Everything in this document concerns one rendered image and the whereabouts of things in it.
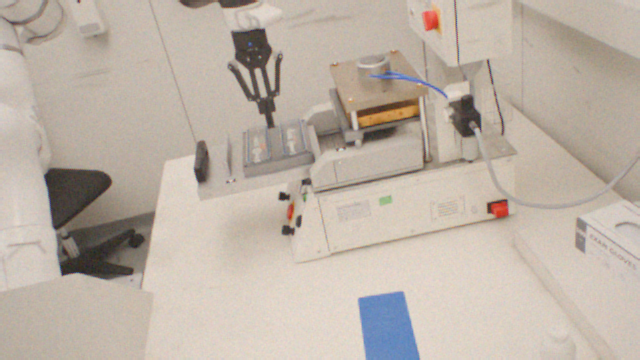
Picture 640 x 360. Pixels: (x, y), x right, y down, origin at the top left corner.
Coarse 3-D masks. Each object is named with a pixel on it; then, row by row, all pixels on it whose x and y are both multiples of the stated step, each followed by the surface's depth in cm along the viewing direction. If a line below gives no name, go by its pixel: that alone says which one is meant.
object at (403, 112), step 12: (372, 108) 131; (384, 108) 130; (396, 108) 129; (408, 108) 129; (348, 120) 129; (360, 120) 129; (372, 120) 129; (384, 120) 130; (396, 120) 130; (408, 120) 130
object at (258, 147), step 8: (256, 128) 147; (264, 128) 146; (248, 136) 144; (256, 136) 143; (264, 136) 142; (248, 144) 140; (256, 144) 139; (264, 144) 138; (248, 152) 136; (256, 152) 135; (264, 152) 135; (248, 160) 133
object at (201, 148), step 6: (198, 144) 144; (204, 144) 144; (198, 150) 141; (204, 150) 142; (198, 156) 138; (204, 156) 140; (198, 162) 135; (204, 162) 138; (198, 168) 133; (198, 174) 134; (204, 174) 135; (198, 180) 135; (204, 180) 135
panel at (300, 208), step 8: (288, 184) 163; (296, 184) 151; (288, 192) 161; (296, 192) 150; (312, 192) 131; (296, 200) 147; (296, 208) 146; (304, 208) 136; (296, 216) 144; (304, 216) 135; (296, 232) 140; (296, 240) 139; (296, 248) 138
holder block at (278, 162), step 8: (304, 120) 148; (272, 128) 148; (304, 128) 144; (272, 136) 144; (304, 136) 140; (272, 144) 140; (280, 144) 139; (272, 152) 136; (280, 152) 135; (312, 152) 132; (272, 160) 132; (280, 160) 132; (288, 160) 132; (296, 160) 132; (304, 160) 132; (312, 160) 133; (248, 168) 132; (256, 168) 132; (264, 168) 132; (272, 168) 133; (280, 168) 133; (288, 168) 133; (248, 176) 133
